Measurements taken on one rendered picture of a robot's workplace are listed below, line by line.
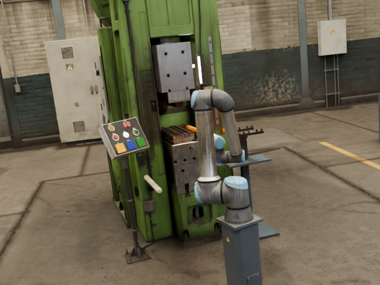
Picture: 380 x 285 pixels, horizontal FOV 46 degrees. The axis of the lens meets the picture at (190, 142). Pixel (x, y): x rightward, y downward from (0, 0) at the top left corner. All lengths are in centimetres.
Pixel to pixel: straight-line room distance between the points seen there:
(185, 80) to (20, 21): 644
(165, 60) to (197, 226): 150
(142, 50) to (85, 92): 528
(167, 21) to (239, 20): 618
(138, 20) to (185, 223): 181
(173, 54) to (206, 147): 123
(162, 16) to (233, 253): 209
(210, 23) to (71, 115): 554
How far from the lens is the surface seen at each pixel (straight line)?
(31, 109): 993
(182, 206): 400
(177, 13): 402
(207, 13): 410
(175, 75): 383
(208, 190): 286
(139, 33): 391
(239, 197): 285
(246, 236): 292
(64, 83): 914
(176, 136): 389
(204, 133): 282
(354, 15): 1110
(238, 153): 315
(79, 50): 908
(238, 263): 298
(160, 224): 421
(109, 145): 353
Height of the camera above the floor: 173
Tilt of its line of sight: 12 degrees down
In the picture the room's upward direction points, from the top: 6 degrees counter-clockwise
